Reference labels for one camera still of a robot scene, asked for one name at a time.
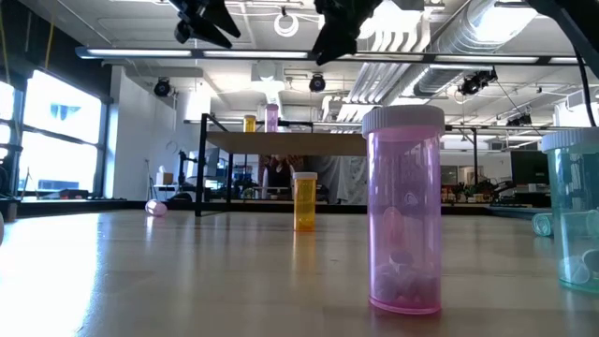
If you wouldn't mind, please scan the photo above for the black computer monitor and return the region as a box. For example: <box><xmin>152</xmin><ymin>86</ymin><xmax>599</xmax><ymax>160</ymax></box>
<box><xmin>509</xmin><ymin>149</ymin><xmax>551</xmax><ymax>186</ymax></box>

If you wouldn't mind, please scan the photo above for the silver ventilation duct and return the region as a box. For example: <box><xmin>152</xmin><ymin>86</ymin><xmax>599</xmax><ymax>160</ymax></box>
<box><xmin>411</xmin><ymin>0</ymin><xmax>539</xmax><ymax>98</ymax></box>

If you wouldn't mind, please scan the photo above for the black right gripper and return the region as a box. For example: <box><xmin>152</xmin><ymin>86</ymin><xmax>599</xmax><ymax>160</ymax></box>
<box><xmin>312</xmin><ymin>0</ymin><xmax>383</xmax><ymax>66</ymax></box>

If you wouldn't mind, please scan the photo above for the black ceiling camera cluster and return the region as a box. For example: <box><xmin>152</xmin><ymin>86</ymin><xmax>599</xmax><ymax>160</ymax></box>
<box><xmin>504</xmin><ymin>111</ymin><xmax>533</xmax><ymax>127</ymax></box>
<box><xmin>457</xmin><ymin>68</ymin><xmax>499</xmax><ymax>97</ymax></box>

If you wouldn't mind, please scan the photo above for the purple medicine bottle white cap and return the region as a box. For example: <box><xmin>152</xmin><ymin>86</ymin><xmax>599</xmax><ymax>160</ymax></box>
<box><xmin>264</xmin><ymin>103</ymin><xmax>280</xmax><ymax>134</ymax></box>
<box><xmin>361</xmin><ymin>104</ymin><xmax>446</xmax><ymax>315</ymax></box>

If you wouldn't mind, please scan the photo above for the person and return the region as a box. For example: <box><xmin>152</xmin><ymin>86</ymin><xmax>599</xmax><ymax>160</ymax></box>
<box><xmin>261</xmin><ymin>154</ymin><xmax>300</xmax><ymax>201</ymax></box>

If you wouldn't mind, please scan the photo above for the long ceiling light bar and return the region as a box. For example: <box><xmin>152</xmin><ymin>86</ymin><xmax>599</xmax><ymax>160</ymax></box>
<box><xmin>74</xmin><ymin>45</ymin><xmax>599</xmax><ymax>66</ymax></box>

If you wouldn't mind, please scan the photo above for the white hanging cloth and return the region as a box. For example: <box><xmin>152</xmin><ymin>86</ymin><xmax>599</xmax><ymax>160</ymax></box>
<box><xmin>306</xmin><ymin>155</ymin><xmax>369</xmax><ymax>206</ymax></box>

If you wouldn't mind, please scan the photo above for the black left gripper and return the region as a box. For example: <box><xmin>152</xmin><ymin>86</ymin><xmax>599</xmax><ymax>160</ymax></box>
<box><xmin>168</xmin><ymin>0</ymin><xmax>242</xmax><ymax>50</ymax></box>

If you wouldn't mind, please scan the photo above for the white hanging ring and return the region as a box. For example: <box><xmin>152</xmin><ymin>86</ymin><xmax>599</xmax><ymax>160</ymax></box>
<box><xmin>273</xmin><ymin>11</ymin><xmax>300</xmax><ymax>38</ymax></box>

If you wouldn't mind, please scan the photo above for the wooden shelf black metal frame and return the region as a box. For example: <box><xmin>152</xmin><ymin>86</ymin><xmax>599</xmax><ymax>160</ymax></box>
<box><xmin>195</xmin><ymin>112</ymin><xmax>369</xmax><ymax>219</ymax></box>

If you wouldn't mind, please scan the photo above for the small pink ball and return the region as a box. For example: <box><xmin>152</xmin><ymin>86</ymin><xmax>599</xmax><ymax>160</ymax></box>
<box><xmin>144</xmin><ymin>198</ymin><xmax>168</xmax><ymax>218</ymax></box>

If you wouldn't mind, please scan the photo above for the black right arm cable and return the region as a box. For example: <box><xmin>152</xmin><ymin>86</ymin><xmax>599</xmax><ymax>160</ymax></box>
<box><xmin>574</xmin><ymin>46</ymin><xmax>598</xmax><ymax>128</ymax></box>

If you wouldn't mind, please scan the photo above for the large bright window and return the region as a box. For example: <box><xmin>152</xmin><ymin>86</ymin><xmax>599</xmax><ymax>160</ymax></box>
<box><xmin>0</xmin><ymin>69</ymin><xmax>109</xmax><ymax>200</ymax></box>

